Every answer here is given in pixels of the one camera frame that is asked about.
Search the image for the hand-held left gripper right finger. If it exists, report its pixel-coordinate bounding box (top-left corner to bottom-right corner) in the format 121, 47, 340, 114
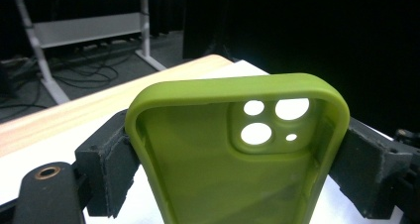
329, 116, 420, 224

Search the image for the tangle of black floor cables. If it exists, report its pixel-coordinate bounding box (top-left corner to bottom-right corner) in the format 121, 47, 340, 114
0, 43, 121, 121

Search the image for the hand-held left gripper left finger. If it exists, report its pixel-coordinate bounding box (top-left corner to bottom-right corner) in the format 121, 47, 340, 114
13, 109, 141, 224

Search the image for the wooden table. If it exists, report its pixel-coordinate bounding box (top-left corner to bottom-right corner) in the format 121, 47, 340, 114
0, 54, 234, 159

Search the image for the green phone case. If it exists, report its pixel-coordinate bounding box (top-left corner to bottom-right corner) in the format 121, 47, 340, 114
124, 72, 352, 224

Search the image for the white metal desk frame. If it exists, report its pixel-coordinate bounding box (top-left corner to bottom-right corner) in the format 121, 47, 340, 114
9, 0, 166, 105

